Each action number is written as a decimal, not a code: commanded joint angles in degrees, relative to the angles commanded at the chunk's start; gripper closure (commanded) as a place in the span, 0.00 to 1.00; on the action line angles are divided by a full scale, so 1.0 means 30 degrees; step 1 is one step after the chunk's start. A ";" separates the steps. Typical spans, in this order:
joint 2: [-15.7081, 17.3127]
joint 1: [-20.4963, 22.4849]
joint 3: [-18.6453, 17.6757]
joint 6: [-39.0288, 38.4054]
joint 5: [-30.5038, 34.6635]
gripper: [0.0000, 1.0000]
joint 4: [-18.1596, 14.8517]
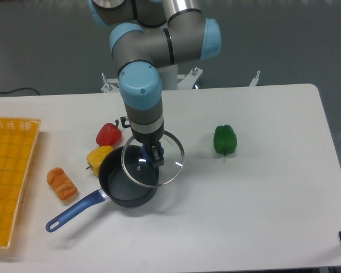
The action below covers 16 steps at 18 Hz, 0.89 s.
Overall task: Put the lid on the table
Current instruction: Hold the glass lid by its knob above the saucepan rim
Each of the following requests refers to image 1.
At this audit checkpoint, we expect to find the yellow woven basket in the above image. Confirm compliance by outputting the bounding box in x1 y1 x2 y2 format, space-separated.
0 117 41 249

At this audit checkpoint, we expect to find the orange bread loaf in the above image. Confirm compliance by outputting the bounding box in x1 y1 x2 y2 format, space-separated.
47 167 78 203

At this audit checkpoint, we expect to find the red bell pepper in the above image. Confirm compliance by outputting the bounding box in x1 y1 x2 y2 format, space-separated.
95 119 122 146

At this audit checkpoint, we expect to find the round glass pot lid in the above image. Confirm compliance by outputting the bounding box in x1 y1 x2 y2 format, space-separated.
120 131 185 188

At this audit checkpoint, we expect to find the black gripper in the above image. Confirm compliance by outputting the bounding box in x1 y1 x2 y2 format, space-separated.
131 126 164 168

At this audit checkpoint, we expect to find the green bell pepper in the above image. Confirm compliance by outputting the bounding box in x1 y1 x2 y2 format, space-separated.
213 125 238 156

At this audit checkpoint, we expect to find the yellow bell pepper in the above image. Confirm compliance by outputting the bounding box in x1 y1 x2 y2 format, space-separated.
86 146 114 177

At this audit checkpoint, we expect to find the black saucepan with blue handle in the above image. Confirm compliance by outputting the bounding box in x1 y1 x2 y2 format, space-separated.
45 145 159 233

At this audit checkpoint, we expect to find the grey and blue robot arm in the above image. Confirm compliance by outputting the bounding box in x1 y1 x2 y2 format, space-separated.
88 1 222 168

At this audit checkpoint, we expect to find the black cable on floor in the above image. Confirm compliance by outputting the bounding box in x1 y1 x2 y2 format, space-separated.
0 87 42 96

